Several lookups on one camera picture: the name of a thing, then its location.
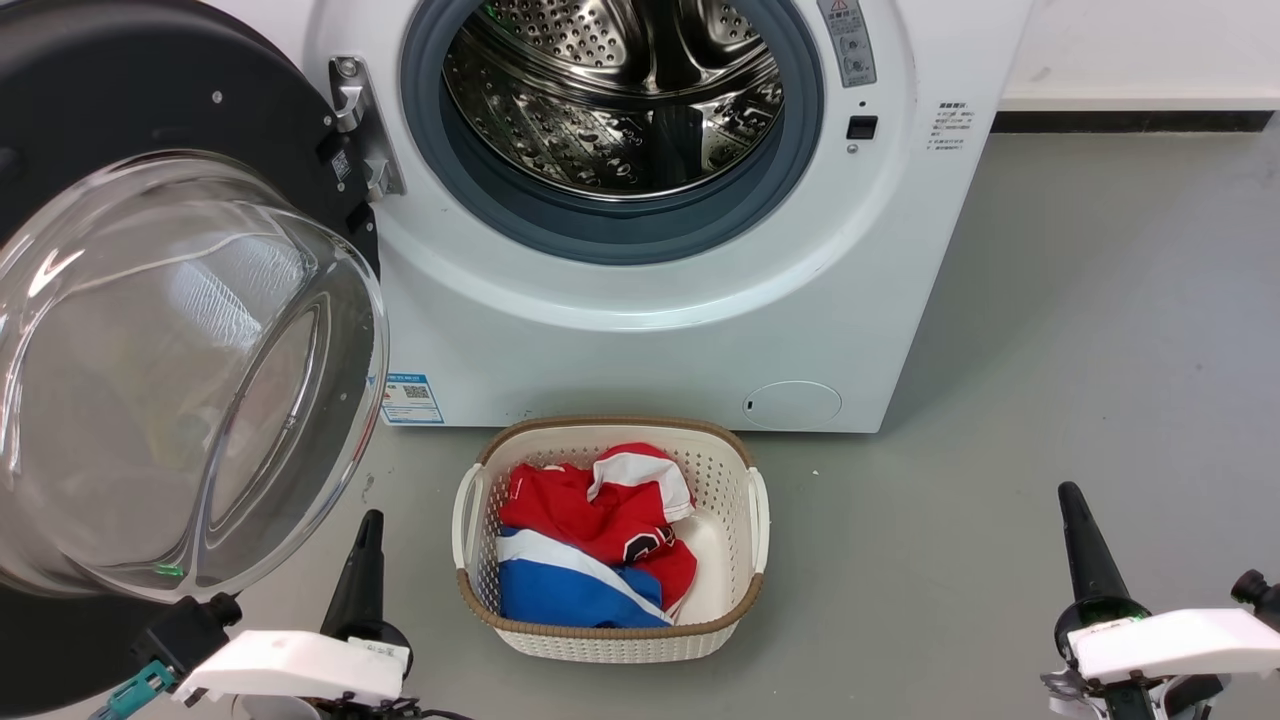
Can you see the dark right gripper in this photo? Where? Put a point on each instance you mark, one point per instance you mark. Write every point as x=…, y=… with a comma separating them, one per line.
x=1100, y=608

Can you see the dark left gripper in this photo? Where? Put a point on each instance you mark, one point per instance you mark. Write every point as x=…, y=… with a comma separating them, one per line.
x=395, y=632

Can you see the black round glass washer door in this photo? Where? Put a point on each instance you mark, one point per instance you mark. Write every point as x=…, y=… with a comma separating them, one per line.
x=150, y=90

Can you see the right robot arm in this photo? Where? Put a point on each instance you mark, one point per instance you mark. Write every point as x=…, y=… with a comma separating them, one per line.
x=1258, y=592

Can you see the white front-load washing machine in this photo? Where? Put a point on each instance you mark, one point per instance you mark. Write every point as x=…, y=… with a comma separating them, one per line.
x=650, y=370

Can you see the metal door hinge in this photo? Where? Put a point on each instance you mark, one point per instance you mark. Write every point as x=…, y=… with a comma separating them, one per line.
x=365, y=130

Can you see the black connector block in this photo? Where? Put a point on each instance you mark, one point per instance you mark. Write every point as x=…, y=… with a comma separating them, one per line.
x=185, y=635

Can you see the blue energy label sticker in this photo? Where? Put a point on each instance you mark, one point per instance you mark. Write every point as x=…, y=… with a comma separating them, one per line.
x=412, y=398

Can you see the red white blue garment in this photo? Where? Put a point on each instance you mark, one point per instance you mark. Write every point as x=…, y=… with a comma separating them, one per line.
x=560, y=510

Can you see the cream plastic laundry basket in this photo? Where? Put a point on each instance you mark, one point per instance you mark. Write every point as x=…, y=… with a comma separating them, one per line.
x=600, y=645

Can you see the round white filter cover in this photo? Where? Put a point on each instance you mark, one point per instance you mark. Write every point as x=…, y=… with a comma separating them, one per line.
x=792, y=405

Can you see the small black text sticker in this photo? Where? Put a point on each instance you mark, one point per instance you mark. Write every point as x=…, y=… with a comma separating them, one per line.
x=951, y=125

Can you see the steel perforated washer drum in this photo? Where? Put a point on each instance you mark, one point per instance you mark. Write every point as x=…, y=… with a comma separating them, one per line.
x=600, y=100

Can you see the grey warning label sticker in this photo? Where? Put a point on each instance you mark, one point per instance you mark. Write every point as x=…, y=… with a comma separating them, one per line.
x=850, y=45

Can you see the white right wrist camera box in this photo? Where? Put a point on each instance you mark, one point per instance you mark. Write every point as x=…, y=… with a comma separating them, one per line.
x=1180, y=640

